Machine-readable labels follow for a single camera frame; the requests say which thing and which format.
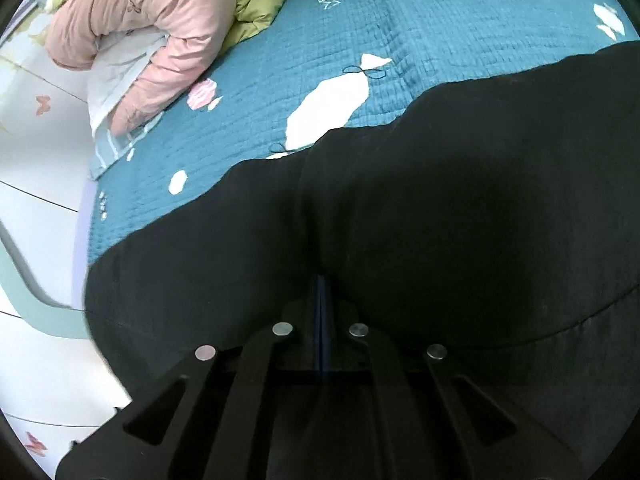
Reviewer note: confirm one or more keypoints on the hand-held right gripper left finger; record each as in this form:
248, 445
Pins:
240, 400

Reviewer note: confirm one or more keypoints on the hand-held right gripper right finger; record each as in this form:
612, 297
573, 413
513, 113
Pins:
400, 410

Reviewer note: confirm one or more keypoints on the black zip jacket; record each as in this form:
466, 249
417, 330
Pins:
450, 210

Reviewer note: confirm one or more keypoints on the butterfly print wardrobe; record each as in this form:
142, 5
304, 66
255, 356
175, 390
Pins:
40, 160

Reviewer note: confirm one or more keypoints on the white pillow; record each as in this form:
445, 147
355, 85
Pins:
115, 75

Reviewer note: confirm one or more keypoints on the pink quilt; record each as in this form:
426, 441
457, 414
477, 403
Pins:
165, 15

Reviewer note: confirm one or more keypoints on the green quilt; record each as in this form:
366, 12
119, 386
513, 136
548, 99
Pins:
255, 5

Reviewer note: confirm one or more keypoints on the teal bunk bed frame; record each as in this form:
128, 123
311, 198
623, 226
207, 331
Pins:
30, 292

